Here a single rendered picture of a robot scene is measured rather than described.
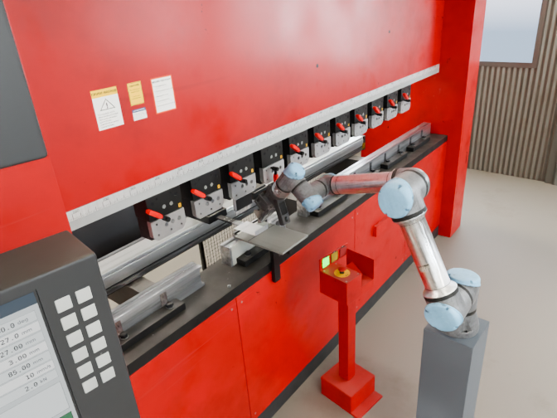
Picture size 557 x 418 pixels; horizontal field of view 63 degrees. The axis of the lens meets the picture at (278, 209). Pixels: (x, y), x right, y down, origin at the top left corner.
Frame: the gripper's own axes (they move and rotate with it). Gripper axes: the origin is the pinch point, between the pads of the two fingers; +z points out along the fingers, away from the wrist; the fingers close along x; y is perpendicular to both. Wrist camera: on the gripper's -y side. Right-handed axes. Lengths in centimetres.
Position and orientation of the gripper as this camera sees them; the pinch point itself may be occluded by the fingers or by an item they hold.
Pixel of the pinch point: (261, 221)
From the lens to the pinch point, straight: 196.3
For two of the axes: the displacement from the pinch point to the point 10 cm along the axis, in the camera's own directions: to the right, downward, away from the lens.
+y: -6.4, -7.5, 1.8
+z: -4.5, 5.5, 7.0
